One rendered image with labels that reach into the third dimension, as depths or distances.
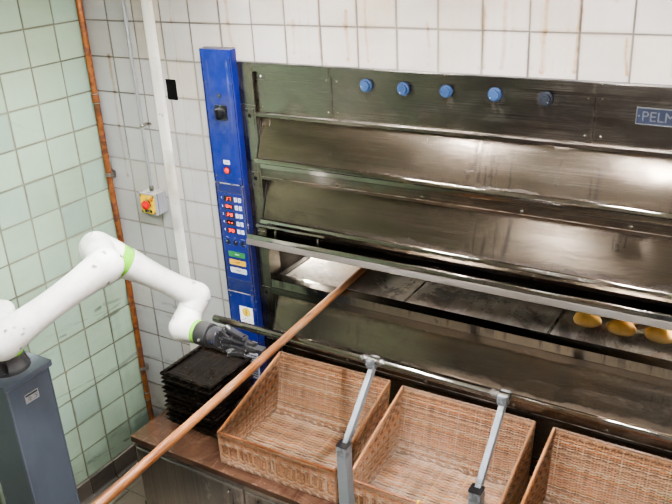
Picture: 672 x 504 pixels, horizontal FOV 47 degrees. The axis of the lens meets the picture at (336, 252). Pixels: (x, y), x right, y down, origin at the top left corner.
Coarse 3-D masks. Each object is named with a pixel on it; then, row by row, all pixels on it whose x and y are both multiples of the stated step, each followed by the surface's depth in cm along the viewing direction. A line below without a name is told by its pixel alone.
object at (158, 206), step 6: (144, 192) 348; (150, 192) 348; (156, 192) 347; (162, 192) 348; (144, 198) 348; (156, 198) 346; (162, 198) 349; (150, 204) 347; (156, 204) 346; (162, 204) 350; (144, 210) 351; (150, 210) 349; (156, 210) 347; (162, 210) 350
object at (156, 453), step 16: (336, 288) 317; (320, 304) 305; (304, 320) 294; (288, 336) 284; (272, 352) 276; (256, 368) 267; (192, 416) 241; (176, 432) 234; (160, 448) 228; (144, 464) 222; (128, 480) 216; (112, 496) 211
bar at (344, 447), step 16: (224, 320) 305; (272, 336) 294; (336, 352) 279; (352, 352) 277; (368, 368) 273; (400, 368) 267; (416, 368) 265; (368, 384) 271; (448, 384) 258; (464, 384) 255; (496, 400) 250; (352, 416) 268; (496, 416) 248; (352, 432) 267; (496, 432) 246; (336, 448) 265; (352, 464) 269; (352, 480) 271; (480, 480) 242; (352, 496) 273; (480, 496) 239
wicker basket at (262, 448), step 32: (256, 384) 330; (288, 384) 343; (320, 384) 335; (352, 384) 327; (384, 384) 319; (256, 416) 334; (288, 416) 343; (320, 416) 336; (224, 448) 314; (256, 448) 303; (288, 448) 322; (320, 448) 321; (352, 448) 296; (288, 480) 301; (320, 480) 292
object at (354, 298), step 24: (288, 288) 332; (312, 288) 325; (384, 312) 309; (408, 312) 303; (432, 312) 300; (504, 336) 284; (528, 336) 280; (552, 336) 279; (600, 360) 267; (624, 360) 263; (648, 360) 261
